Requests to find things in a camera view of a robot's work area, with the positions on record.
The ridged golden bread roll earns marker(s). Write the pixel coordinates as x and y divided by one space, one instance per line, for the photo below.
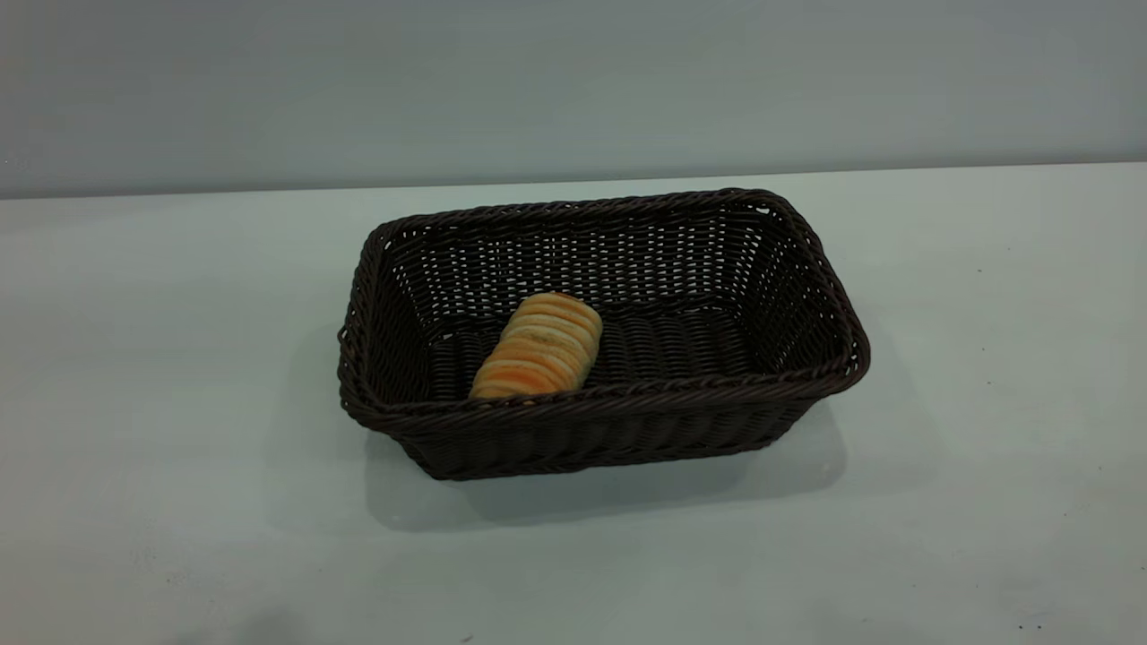
542 349

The dark brown woven basket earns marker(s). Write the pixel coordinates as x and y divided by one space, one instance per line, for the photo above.
627 430

